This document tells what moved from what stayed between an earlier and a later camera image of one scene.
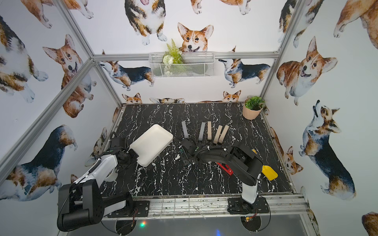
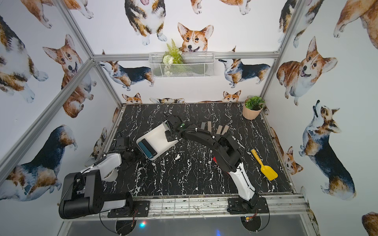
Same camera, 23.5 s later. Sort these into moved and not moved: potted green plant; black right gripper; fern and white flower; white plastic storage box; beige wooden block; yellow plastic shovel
Moved: white plastic storage box; black right gripper
Not moved: potted green plant; fern and white flower; beige wooden block; yellow plastic shovel
